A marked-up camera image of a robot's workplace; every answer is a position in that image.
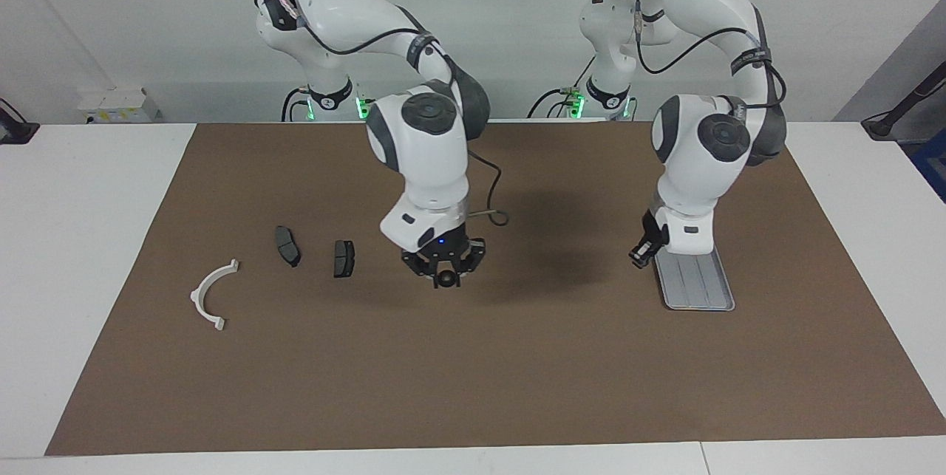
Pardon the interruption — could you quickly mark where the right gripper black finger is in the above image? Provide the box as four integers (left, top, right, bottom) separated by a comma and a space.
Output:
401, 249, 441, 288
452, 238, 487, 288

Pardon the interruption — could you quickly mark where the silver metal tray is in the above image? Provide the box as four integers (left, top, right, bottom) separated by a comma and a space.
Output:
654, 247, 736, 312

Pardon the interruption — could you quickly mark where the rectangular dark brake pad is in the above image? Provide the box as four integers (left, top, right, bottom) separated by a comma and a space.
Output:
333, 239, 356, 279

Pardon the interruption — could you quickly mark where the brown table mat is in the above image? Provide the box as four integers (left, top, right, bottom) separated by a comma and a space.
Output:
44, 119, 946, 457

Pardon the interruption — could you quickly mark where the curved dark brake pad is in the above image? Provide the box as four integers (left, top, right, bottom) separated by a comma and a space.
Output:
274, 225, 302, 268

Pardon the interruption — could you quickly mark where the blue box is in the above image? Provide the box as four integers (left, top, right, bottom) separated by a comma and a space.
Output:
911, 146, 946, 202

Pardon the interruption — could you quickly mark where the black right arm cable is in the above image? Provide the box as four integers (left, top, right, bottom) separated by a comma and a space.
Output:
273, 0, 511, 227

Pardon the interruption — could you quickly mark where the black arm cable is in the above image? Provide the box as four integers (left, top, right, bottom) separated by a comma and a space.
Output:
273, 0, 511, 227
632, 0, 788, 110

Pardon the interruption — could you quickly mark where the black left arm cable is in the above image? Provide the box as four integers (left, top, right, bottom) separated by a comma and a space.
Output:
632, 0, 788, 110

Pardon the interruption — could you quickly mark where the black base cable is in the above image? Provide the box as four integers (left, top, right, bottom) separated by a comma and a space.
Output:
527, 54, 598, 120
281, 87, 311, 122

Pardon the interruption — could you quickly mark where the white semicircular bracket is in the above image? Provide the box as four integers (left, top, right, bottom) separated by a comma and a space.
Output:
190, 259, 240, 332

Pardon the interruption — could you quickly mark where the white wall socket box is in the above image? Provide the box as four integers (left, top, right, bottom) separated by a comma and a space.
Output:
77, 86, 160, 124

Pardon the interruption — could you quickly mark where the black clamp mount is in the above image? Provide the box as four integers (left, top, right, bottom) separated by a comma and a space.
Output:
0, 98, 40, 145

